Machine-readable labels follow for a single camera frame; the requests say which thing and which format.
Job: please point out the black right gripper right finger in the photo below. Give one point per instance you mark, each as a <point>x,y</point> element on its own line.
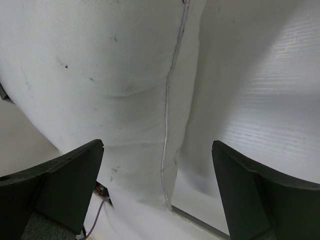
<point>261,203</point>

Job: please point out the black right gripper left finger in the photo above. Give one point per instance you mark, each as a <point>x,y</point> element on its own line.
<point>50,201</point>

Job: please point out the white pillow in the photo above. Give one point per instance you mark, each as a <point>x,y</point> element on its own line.
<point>122,71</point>

